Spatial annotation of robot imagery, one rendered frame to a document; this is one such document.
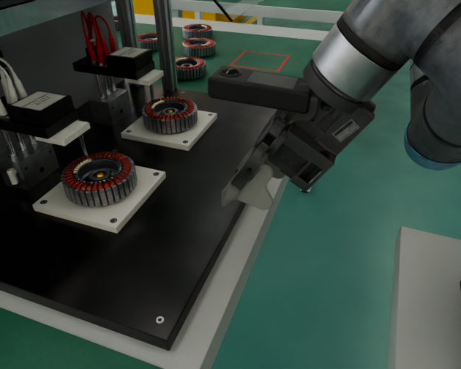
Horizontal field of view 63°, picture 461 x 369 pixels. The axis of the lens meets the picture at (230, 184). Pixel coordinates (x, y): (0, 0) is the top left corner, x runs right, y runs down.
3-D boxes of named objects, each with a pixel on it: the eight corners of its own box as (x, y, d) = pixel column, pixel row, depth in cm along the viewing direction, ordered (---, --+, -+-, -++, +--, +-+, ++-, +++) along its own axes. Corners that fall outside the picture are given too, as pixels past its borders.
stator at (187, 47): (175, 54, 126) (174, 42, 124) (196, 45, 134) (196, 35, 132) (202, 60, 121) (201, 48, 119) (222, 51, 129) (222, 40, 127)
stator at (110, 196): (150, 175, 64) (147, 156, 62) (112, 216, 56) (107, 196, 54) (94, 162, 67) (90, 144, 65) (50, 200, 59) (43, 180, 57)
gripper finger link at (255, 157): (238, 195, 44) (282, 138, 40) (227, 188, 44) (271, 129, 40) (245, 179, 49) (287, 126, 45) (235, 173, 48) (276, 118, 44)
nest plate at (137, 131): (217, 118, 84) (217, 113, 83) (189, 151, 73) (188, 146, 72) (157, 107, 88) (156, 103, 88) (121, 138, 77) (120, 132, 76)
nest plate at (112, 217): (166, 177, 66) (165, 171, 65) (117, 233, 55) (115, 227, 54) (94, 161, 70) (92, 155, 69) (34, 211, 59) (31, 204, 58)
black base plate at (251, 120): (293, 113, 91) (293, 105, 90) (169, 351, 42) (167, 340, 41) (124, 88, 104) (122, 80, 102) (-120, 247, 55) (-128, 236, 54)
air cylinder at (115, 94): (132, 112, 87) (128, 88, 83) (113, 126, 81) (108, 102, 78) (113, 108, 88) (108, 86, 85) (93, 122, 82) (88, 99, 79)
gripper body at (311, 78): (301, 197, 44) (375, 125, 36) (241, 154, 44) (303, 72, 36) (312, 163, 50) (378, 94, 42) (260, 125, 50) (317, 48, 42)
